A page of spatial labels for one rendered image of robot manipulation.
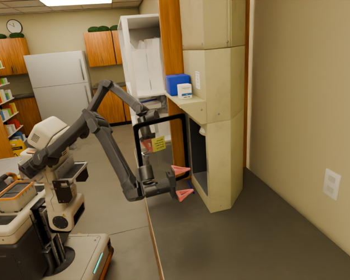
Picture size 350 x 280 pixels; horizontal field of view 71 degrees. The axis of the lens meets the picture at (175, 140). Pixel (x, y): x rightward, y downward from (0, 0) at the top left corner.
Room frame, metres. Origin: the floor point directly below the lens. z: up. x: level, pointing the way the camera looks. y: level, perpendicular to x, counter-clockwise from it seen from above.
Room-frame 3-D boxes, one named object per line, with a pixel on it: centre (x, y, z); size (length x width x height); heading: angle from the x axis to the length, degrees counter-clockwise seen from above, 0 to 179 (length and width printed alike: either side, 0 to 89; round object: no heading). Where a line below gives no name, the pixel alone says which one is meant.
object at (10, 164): (2.45, 1.87, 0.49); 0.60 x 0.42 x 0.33; 12
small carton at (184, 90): (1.12, -0.06, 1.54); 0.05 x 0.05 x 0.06; 16
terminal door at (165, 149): (1.24, 0.07, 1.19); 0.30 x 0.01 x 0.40; 118
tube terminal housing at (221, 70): (1.20, -0.23, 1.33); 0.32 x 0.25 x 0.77; 12
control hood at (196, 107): (1.16, -0.06, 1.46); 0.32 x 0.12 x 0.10; 12
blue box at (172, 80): (1.24, -0.04, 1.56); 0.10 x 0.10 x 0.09; 12
